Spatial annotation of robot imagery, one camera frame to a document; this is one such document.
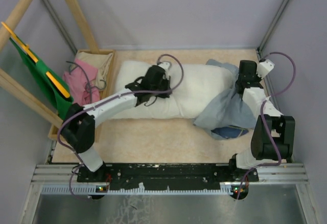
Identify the white pillow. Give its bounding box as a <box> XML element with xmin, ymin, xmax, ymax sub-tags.
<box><xmin>111</xmin><ymin>60</ymin><xmax>231</xmax><ymax>119</ymax></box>

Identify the light blue pillowcase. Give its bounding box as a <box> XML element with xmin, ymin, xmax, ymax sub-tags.
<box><xmin>193</xmin><ymin>59</ymin><xmax>256</xmax><ymax>140</ymax></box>

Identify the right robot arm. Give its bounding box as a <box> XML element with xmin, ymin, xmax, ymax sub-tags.
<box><xmin>228</xmin><ymin>59</ymin><xmax>295</xmax><ymax>181</ymax></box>

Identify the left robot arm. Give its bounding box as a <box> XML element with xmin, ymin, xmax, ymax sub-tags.
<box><xmin>59</xmin><ymin>62</ymin><xmax>172</xmax><ymax>182</ymax></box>

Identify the beige cloth in tray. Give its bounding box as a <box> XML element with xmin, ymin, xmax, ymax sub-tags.
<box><xmin>76</xmin><ymin>52</ymin><xmax>113</xmax><ymax>90</ymax></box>

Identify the pink garment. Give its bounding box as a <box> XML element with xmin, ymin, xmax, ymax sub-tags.
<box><xmin>63</xmin><ymin>58</ymin><xmax>101</xmax><ymax>106</ymax></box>

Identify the grey hanger in tray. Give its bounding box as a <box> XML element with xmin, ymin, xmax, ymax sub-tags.
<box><xmin>65</xmin><ymin>60</ymin><xmax>108</xmax><ymax>99</ymax></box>

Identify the green shirt on hanger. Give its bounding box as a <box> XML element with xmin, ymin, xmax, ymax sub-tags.
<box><xmin>10</xmin><ymin>37</ymin><xmax>74</xmax><ymax>119</ymax></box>

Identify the wooden tray box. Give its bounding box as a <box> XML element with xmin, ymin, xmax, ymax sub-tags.
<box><xmin>48</xmin><ymin>49</ymin><xmax>117</xmax><ymax>143</ymax></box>

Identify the yellow plastic hanger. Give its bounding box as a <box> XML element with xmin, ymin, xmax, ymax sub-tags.
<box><xmin>1</xmin><ymin>21</ymin><xmax>70</xmax><ymax>98</ymax></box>

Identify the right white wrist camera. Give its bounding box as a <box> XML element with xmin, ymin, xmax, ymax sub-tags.
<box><xmin>256</xmin><ymin>59</ymin><xmax>275</xmax><ymax>79</ymax></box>

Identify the aluminium frame rail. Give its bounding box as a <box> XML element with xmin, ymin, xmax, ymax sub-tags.
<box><xmin>256</xmin><ymin>0</ymin><xmax>291</xmax><ymax>54</ymax></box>

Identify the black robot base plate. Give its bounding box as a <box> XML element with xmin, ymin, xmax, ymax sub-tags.
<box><xmin>77</xmin><ymin>163</ymin><xmax>247</xmax><ymax>191</ymax></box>

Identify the white cable duct strip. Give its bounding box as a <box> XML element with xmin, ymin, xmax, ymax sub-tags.
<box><xmin>40</xmin><ymin>184</ymin><xmax>248</xmax><ymax>195</ymax></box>

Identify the wooden clothes rack frame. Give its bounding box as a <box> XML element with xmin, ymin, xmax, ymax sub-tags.
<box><xmin>0</xmin><ymin>0</ymin><xmax>100</xmax><ymax>128</ymax></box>

